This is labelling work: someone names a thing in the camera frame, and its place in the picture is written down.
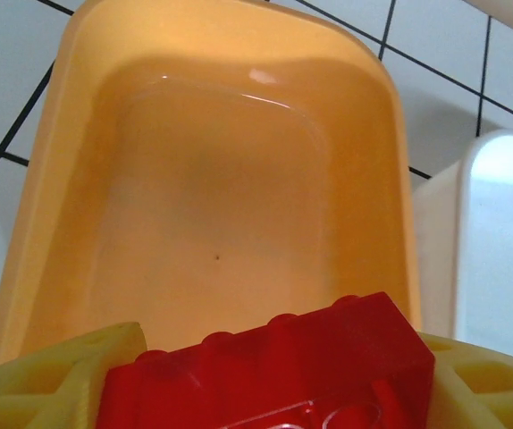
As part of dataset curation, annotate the red lego brick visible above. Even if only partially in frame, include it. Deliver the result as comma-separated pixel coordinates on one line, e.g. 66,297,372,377
95,290,437,429

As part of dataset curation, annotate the white plastic container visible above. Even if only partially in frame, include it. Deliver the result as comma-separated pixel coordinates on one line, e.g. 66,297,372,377
410,128,513,358

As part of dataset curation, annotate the orange plastic container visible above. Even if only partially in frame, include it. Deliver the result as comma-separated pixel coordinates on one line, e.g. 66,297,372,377
0,0,423,372

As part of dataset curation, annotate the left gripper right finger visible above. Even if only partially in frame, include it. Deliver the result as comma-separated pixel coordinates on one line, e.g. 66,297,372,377
416,330,513,429

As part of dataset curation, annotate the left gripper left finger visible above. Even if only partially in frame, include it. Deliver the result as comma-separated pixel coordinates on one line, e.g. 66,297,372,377
0,321,150,429

